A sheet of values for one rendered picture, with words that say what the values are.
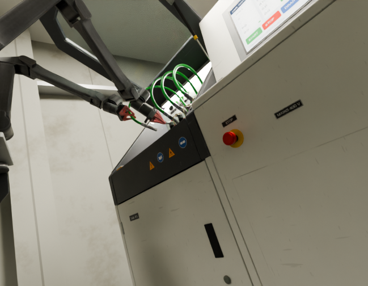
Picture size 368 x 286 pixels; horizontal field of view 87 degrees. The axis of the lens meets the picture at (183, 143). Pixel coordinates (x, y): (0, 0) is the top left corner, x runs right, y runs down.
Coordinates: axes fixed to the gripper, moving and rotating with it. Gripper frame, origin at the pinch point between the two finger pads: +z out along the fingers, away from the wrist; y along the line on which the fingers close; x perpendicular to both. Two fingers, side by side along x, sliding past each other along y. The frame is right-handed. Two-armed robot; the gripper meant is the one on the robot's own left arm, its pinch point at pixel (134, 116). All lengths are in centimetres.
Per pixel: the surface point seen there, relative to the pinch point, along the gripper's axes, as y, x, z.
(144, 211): 0, 44, 31
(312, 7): -66, -1, 63
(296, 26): -63, 1, 61
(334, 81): -60, 12, 71
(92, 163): 127, 8, -91
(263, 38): -43, -25, 55
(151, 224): 0, 47, 36
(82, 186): 124, 37, -83
